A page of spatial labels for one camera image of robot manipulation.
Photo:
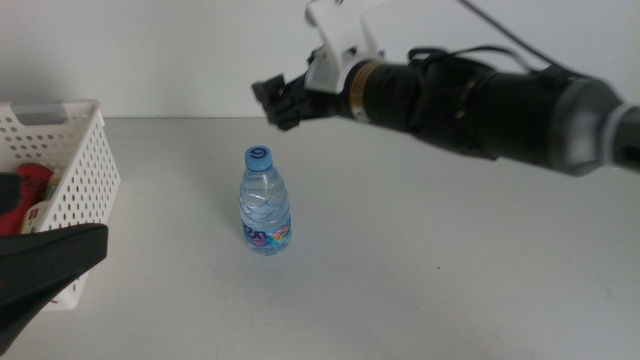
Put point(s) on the right black Piper arm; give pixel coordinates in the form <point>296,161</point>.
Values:
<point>500,110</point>

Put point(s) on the clear water bottle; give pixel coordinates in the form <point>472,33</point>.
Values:
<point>265,210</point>

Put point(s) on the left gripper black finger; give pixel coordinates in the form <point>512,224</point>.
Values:
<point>9,192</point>
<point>40,265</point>

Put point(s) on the yellow tea bottle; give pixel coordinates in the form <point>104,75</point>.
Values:
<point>37,215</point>

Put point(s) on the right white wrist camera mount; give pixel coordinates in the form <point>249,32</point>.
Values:
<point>345,30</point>

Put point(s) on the red soda can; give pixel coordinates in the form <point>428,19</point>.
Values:
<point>35,180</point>

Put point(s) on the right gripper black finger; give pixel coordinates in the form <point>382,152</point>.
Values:
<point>286,117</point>
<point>270,90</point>

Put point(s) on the white perforated plastic basket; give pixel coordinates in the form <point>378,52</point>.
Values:
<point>95,165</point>

